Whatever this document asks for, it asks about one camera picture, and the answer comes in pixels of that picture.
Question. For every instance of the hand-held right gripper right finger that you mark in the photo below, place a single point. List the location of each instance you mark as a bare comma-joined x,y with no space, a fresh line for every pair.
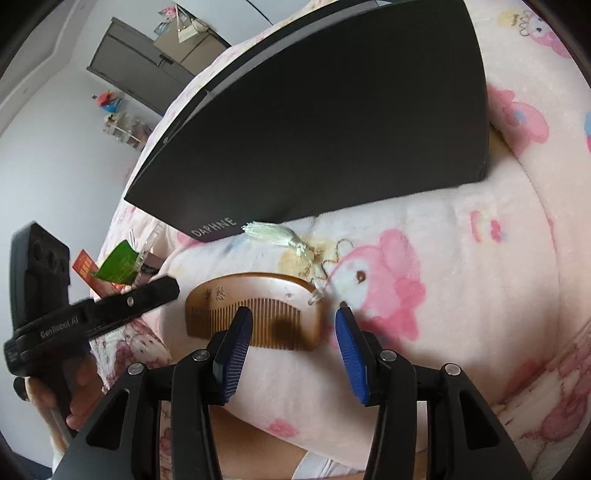
351,360

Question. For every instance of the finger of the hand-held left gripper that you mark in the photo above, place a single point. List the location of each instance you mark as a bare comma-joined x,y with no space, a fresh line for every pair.
138,295

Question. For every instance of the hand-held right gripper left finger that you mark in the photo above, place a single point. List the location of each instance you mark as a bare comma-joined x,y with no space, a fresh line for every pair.
235,355

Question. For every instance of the red gold-print packet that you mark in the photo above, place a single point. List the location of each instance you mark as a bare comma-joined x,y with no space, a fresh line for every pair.
83,265

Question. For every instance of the wooden comb with tassel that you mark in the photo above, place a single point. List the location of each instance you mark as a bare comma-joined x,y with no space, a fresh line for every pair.
258,290

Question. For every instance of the black cardboard box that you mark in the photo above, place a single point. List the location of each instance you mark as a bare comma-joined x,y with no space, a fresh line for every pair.
323,115

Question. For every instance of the person's left hand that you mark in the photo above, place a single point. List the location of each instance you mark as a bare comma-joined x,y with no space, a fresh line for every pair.
85,374

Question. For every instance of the green snack packet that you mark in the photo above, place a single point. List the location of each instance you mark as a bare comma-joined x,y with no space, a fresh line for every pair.
117,265

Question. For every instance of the pink cartoon printed blanket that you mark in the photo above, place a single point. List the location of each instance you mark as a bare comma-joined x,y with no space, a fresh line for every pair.
461,277

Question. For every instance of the grey wardrobe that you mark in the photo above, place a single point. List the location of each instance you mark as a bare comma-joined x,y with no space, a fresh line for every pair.
134,60

